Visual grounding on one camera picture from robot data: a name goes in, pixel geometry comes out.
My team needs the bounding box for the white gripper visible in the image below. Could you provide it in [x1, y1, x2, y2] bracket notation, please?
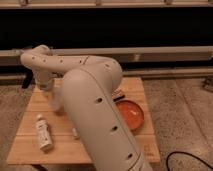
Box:
[34, 71, 54, 91]

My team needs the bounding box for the translucent white cup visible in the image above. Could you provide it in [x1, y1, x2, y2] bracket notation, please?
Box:
[48, 91, 63, 111]

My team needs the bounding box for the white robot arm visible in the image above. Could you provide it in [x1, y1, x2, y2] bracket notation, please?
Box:
[20, 45, 153, 171]

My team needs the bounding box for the white soap bar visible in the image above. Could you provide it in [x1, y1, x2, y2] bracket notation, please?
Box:
[72, 128, 80, 139]

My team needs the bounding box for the white plastic bottle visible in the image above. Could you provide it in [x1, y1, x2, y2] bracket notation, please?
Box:
[36, 114, 53, 152]

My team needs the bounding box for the wooden table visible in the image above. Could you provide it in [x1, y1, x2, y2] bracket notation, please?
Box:
[7, 77, 160, 165]

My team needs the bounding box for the long wooden beam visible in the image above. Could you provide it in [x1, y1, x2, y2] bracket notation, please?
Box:
[0, 45, 213, 67]

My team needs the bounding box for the orange round bowl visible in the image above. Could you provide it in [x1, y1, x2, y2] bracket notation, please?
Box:
[116, 100, 144, 131]

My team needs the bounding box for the black cable on floor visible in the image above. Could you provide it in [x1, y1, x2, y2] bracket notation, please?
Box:
[166, 151, 213, 171]

